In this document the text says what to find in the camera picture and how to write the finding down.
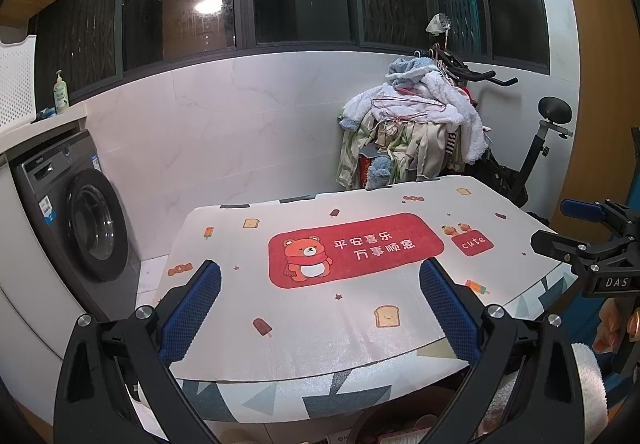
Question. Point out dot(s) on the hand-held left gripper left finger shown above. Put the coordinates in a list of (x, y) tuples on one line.
[(192, 309)]

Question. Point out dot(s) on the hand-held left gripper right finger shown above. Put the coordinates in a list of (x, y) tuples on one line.
[(450, 309)]

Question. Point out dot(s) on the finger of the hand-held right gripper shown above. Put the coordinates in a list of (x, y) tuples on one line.
[(580, 209), (560, 244)]

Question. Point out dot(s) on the person's right hand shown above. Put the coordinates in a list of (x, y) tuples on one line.
[(607, 329)]

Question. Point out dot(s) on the white towel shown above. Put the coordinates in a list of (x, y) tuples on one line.
[(585, 374)]

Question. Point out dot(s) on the white printed table mat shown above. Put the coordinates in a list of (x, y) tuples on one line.
[(350, 324)]

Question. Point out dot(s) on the black exercise bike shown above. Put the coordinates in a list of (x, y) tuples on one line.
[(554, 108)]

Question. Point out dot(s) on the triangle patterned tablecloth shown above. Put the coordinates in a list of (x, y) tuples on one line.
[(280, 399)]

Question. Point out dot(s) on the grey front-load washing machine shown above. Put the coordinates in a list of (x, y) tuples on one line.
[(90, 224)]

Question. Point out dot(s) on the wooden door panel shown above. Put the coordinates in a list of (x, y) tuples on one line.
[(595, 73)]

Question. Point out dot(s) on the pile of clothes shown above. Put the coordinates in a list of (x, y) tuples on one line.
[(420, 143)]

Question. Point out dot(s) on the white hanging cloth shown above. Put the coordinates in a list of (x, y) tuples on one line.
[(438, 23)]

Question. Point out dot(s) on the small blue cloth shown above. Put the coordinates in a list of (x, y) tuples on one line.
[(46, 113)]

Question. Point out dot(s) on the pump soap bottle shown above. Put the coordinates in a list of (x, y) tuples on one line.
[(61, 96)]

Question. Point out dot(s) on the white perforated laundry basket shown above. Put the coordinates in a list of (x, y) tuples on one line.
[(15, 78)]

